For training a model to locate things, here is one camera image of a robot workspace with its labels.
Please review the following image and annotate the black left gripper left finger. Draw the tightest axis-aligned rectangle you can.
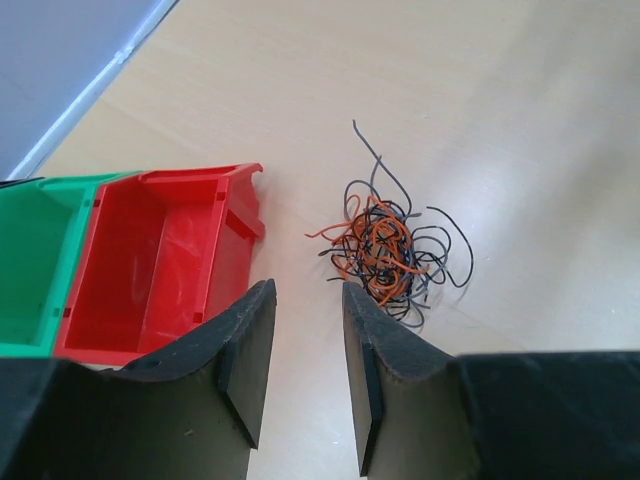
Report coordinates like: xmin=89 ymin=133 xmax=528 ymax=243
xmin=1 ymin=280 xmax=277 ymax=479

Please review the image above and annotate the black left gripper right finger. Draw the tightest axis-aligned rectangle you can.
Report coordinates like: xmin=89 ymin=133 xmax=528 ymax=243
xmin=342 ymin=283 xmax=639 ymax=479

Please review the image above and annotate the red plastic bin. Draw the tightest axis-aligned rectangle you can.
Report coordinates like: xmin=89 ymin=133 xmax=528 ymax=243
xmin=53 ymin=163 xmax=265 ymax=366

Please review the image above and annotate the grey cable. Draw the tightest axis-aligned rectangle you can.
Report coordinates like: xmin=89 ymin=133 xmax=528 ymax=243
xmin=319 ymin=119 xmax=451 ymax=330

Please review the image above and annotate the orange cable tangle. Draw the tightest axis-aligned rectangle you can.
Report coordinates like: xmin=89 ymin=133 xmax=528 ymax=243
xmin=305 ymin=194 xmax=432 ymax=309

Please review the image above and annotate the green plastic bin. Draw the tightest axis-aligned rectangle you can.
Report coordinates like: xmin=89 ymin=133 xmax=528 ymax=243
xmin=1 ymin=172 xmax=130 ymax=357

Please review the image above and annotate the black plastic bin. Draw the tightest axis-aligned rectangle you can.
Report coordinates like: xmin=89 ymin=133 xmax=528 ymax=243
xmin=0 ymin=177 xmax=44 ymax=189

